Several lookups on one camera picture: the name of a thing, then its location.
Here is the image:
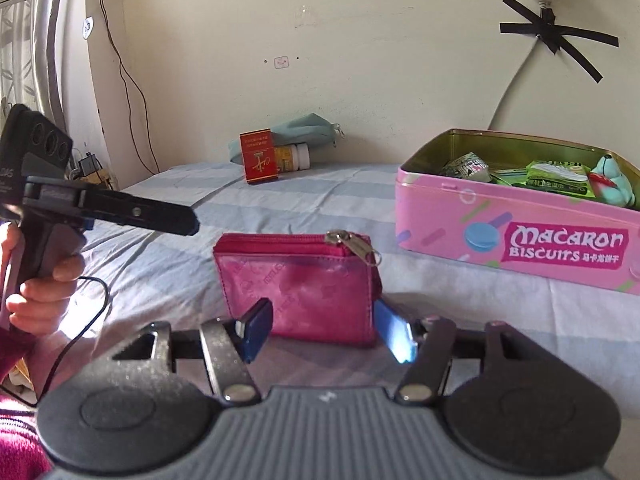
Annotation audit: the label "grey white window frame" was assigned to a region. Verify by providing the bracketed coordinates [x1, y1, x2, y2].
[0, 0, 68, 126]

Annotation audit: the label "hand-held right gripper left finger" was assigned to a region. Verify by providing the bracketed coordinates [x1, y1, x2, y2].
[112, 298, 274, 406]

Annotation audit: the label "person's left forearm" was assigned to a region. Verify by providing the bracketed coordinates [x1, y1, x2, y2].
[0, 327, 55, 480]

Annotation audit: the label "teal fabric pouch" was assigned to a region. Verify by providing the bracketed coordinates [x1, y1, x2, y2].
[228, 113, 347, 164]

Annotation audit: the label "white pill bottle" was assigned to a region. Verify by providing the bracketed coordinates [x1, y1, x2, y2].
[272, 143, 311, 174]

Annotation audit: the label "white power cable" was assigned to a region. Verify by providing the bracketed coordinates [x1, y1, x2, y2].
[487, 42, 547, 132]

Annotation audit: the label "magenta zip wallet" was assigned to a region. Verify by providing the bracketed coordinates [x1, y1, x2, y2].
[212, 230, 384, 349]

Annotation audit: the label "green and teal toothpaste box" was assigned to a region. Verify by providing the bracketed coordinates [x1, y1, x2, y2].
[492, 167, 532, 187]

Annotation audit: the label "teal plush toy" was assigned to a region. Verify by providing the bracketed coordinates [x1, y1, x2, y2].
[586, 154, 639, 209]

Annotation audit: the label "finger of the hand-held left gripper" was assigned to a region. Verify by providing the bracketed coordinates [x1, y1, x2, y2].
[92, 189, 201, 236]

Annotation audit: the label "red cigarette pack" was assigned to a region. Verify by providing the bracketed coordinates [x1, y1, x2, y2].
[238, 129, 281, 186]

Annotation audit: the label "thin brown wall cable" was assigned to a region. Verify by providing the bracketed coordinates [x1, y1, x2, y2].
[91, 0, 162, 174]

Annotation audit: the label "silver patterned packet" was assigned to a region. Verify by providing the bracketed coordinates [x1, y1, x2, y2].
[441, 152, 494, 182]

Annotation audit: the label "green wet wipes packet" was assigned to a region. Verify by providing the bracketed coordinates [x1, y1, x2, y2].
[524, 159, 597, 199]

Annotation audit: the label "striped bed sheet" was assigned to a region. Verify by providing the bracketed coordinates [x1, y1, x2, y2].
[0, 160, 640, 396]

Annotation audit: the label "thin black cable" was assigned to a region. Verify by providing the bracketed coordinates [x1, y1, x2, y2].
[0, 275, 112, 408]

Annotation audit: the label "black tape strips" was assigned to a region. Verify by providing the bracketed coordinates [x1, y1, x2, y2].
[499, 0, 621, 84]

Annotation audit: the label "pink biscuit tin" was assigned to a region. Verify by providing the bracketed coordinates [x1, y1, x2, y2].
[394, 128, 640, 297]

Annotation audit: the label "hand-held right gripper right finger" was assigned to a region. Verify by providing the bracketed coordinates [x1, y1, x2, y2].
[375, 300, 531, 405]

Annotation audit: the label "person's left hand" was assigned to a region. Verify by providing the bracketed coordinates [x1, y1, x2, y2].
[0, 221, 87, 337]

